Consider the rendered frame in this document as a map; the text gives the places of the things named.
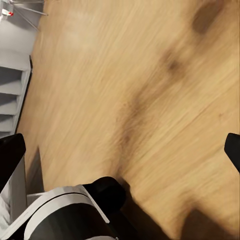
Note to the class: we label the bed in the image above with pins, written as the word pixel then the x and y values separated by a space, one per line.
pixel 14 200

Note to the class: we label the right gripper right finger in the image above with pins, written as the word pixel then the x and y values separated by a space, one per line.
pixel 232 149

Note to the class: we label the bookcase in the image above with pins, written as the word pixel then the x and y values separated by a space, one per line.
pixel 10 108

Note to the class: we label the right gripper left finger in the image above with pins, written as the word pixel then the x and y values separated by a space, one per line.
pixel 12 149

